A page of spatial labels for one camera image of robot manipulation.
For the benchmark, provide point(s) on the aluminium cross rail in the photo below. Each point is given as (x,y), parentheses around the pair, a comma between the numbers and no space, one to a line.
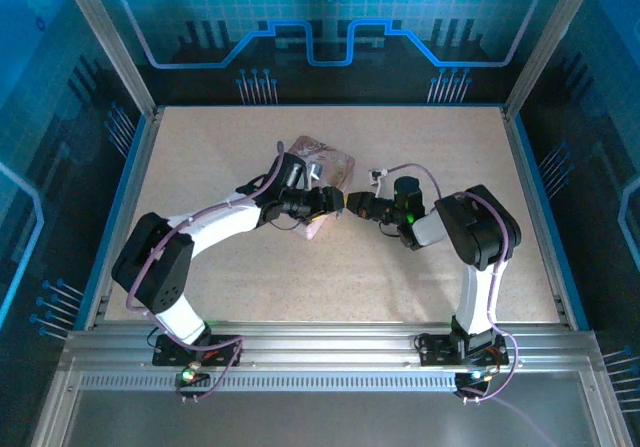
(325,342)

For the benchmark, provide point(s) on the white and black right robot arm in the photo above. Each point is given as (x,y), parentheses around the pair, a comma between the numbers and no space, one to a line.
(472,297)

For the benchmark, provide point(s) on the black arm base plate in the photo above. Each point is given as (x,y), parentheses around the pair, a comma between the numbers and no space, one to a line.
(430,354)
(232,339)

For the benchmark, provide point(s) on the aluminium side rail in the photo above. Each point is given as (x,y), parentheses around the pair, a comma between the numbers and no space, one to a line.
(539,217)
(125,217)

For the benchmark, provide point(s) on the small LED controller board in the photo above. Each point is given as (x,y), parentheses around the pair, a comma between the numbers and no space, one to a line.
(189,376)
(475,376)

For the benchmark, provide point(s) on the aluminium frame post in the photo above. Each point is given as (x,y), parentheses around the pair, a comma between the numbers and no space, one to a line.
(110,42)
(547,42)

